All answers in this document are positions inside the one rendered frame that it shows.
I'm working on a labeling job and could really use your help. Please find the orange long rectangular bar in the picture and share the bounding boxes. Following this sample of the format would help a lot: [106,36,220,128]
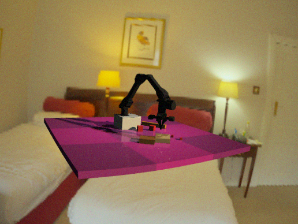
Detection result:
[141,121,166,129]

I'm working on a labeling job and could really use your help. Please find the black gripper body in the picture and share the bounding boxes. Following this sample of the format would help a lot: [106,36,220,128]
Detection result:
[148,108,175,122]

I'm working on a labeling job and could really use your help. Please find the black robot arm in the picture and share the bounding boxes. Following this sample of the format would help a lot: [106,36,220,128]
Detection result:
[119,73,176,120]

